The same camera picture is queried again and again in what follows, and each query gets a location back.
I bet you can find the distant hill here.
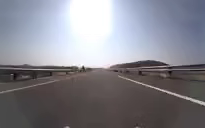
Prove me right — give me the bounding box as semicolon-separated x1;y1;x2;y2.
109;59;170;70

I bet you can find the metal guardrail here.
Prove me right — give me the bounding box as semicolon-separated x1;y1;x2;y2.
110;63;205;79
0;66;80;82

